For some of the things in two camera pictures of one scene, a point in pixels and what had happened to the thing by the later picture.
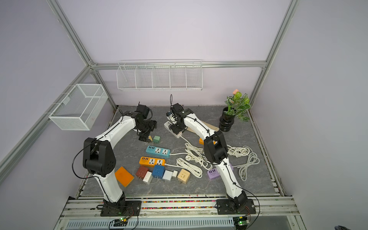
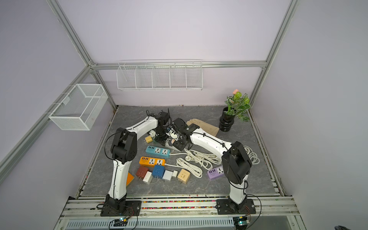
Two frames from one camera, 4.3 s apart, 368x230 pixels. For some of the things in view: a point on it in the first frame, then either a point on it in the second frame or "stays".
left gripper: [153, 123] → [160, 140]
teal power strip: [158, 151] stays
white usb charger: [167, 175] stays
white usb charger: [148, 178] stays
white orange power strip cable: [196, 160] stays
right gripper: [174, 129] → [178, 145]
